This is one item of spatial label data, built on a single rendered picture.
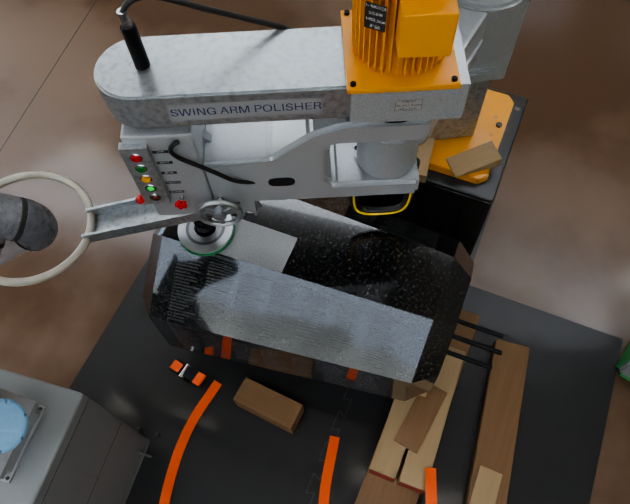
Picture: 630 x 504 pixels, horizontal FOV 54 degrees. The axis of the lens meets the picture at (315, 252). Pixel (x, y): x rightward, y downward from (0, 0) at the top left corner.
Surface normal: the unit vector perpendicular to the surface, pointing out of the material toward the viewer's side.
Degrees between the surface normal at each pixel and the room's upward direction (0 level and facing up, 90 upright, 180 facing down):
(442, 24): 90
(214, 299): 45
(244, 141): 4
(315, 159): 90
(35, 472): 0
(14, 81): 0
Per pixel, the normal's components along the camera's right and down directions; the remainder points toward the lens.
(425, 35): 0.04, 0.88
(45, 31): -0.04, -0.46
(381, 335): -0.26, 0.26
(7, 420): 0.76, -0.13
